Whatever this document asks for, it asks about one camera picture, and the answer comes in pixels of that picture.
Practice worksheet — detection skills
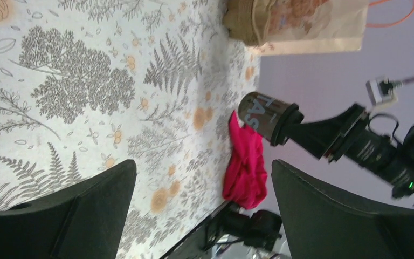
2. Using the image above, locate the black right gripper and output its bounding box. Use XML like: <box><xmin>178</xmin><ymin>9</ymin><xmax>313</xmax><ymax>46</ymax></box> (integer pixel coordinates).
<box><xmin>289</xmin><ymin>104</ymin><xmax>370</xmax><ymax>163</ymax></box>

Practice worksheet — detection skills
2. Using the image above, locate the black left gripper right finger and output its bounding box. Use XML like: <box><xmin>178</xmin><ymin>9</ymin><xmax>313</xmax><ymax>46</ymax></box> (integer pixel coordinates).
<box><xmin>271</xmin><ymin>160</ymin><xmax>414</xmax><ymax>258</ymax></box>

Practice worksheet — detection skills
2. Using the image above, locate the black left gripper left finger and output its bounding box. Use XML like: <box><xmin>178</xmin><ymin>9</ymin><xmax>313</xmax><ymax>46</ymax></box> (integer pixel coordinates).
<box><xmin>0</xmin><ymin>159</ymin><xmax>137</xmax><ymax>258</ymax></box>

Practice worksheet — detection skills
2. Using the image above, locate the single black lid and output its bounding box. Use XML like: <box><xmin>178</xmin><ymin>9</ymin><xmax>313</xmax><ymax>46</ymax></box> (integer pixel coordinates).
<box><xmin>270</xmin><ymin>103</ymin><xmax>305</xmax><ymax>147</ymax></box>

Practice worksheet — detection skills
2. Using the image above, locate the single black coffee cup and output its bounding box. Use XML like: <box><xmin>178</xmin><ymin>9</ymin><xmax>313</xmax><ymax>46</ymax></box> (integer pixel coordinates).
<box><xmin>237</xmin><ymin>92</ymin><xmax>292</xmax><ymax>143</ymax></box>

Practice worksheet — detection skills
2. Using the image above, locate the tan paper bag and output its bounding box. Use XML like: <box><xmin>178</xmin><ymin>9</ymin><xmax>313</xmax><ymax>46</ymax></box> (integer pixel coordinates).
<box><xmin>250</xmin><ymin>1</ymin><xmax>414</xmax><ymax>56</ymax></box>

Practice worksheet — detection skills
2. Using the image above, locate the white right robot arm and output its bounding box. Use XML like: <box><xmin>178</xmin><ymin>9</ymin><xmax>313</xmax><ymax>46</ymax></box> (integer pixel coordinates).
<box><xmin>281</xmin><ymin>104</ymin><xmax>414</xmax><ymax>199</ymax></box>

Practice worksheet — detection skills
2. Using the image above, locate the crumpled magenta cloth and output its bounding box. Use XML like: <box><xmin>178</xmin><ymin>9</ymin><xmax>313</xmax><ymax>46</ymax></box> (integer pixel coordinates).
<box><xmin>222</xmin><ymin>111</ymin><xmax>268</xmax><ymax>210</ymax></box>

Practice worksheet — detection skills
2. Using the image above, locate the floral tablecloth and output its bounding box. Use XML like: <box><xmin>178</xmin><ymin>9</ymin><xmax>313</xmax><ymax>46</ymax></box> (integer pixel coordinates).
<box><xmin>0</xmin><ymin>1</ymin><xmax>260</xmax><ymax>258</ymax></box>

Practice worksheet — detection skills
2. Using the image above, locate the brown cardboard cup carrier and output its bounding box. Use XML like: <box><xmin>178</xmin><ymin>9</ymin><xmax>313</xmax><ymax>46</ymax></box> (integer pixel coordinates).
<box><xmin>223</xmin><ymin>0</ymin><xmax>275</xmax><ymax>46</ymax></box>

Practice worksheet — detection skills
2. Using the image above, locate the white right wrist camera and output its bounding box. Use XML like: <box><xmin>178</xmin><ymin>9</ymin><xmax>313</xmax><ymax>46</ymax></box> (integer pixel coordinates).
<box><xmin>365</xmin><ymin>77</ymin><xmax>398</xmax><ymax>108</ymax></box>

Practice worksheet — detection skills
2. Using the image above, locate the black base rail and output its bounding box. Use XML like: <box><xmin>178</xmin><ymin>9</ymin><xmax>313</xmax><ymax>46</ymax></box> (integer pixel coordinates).
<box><xmin>161</xmin><ymin>202</ymin><xmax>282</xmax><ymax>258</ymax></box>

